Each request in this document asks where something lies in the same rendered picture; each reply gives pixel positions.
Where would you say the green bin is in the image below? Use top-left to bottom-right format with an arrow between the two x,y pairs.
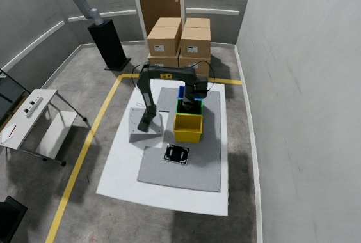
175,98 -> 202,115

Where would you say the yellow open bin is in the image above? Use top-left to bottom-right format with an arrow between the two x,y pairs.
173,114 -> 202,143

